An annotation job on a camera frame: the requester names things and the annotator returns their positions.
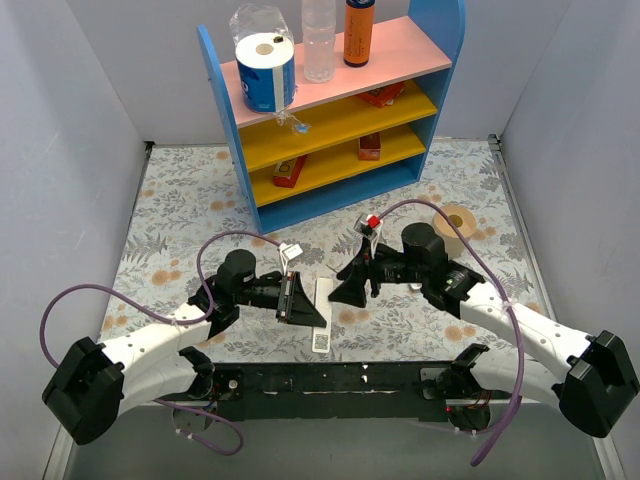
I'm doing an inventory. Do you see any long white remote control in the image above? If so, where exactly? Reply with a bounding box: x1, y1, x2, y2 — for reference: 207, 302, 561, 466
310, 277, 334, 354

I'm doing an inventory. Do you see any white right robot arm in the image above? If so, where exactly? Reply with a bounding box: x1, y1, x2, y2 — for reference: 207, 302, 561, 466
329, 215, 639, 438

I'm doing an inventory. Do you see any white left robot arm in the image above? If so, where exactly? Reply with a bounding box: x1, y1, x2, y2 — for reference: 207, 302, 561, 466
42, 249, 327, 445

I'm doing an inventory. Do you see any floral table mat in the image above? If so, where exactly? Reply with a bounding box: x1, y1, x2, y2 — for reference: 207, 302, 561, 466
101, 139, 547, 362

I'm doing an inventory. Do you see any brown paper roll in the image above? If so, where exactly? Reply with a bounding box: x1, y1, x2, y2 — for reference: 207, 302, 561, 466
432, 205, 477, 259

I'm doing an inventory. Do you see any orange box middle shelf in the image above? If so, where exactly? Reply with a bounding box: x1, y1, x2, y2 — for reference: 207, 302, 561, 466
358, 132, 381, 161

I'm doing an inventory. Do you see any orange box shelf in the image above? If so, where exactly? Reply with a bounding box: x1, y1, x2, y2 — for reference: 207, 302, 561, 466
358, 132, 381, 161
356, 81, 405, 108

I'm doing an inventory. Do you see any red box lower shelf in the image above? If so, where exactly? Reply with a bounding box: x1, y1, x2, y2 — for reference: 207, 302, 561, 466
272, 155, 307, 188

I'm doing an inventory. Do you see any blue shelf unit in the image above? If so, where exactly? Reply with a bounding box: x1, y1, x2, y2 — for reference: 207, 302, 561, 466
198, 1, 465, 233

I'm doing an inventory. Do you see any orange box top shelf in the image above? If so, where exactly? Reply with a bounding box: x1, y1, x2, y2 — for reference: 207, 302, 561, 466
356, 81, 405, 108

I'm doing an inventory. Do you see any small plastic wrapper scrap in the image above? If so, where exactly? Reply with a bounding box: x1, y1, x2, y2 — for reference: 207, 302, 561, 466
273, 110, 311, 135

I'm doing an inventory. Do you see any blue wrapped toilet paper roll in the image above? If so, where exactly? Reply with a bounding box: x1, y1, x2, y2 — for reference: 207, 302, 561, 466
229, 3, 296, 113

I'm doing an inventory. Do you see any orange bottle black cap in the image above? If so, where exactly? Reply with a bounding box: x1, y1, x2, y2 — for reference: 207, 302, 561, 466
343, 0, 375, 68

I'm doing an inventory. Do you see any clear plastic water bottle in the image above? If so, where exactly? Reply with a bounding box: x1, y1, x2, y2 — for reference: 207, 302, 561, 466
301, 0, 336, 83

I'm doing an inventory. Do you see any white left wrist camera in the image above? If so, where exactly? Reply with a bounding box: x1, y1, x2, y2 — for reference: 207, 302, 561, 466
278, 243, 303, 274

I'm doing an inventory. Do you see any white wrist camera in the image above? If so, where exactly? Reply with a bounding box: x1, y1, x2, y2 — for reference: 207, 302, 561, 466
354, 213, 383, 259
278, 243, 303, 274

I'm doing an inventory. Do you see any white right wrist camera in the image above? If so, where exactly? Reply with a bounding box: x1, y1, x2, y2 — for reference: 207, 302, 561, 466
354, 213, 383, 259

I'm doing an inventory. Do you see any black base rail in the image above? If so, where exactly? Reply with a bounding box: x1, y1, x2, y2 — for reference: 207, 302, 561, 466
168, 361, 503, 430

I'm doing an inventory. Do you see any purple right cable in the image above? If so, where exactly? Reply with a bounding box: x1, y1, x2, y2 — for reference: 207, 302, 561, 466
377, 198, 526, 467

